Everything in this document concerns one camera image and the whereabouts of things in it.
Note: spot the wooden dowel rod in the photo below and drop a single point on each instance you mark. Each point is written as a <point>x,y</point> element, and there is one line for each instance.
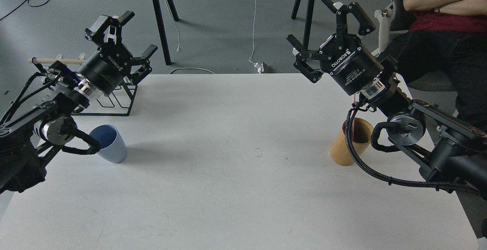
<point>35,60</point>

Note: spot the grey office chair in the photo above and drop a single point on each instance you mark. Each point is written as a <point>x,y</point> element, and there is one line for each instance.
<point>394,19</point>

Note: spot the seated person red shirt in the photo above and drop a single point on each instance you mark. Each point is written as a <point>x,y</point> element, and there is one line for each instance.
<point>447,35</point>

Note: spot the pink chopstick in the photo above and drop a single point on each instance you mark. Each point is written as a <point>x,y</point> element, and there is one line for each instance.
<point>354,126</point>

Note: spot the black table legs left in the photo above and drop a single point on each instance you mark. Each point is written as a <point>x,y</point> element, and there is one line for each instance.
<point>161,27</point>

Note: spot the blue plastic cup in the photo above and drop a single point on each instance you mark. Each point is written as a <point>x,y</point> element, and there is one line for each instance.
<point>112,146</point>

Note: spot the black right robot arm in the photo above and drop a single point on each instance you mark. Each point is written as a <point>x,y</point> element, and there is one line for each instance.
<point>450,153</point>

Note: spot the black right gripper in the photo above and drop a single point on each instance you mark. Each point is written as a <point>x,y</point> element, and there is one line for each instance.
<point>350,64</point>

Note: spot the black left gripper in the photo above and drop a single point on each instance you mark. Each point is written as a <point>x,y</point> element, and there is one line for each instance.
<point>106,68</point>

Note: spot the black wire rack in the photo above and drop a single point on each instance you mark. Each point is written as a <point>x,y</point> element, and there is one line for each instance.
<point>118,103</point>

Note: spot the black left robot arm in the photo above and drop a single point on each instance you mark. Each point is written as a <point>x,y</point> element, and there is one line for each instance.
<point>39,122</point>

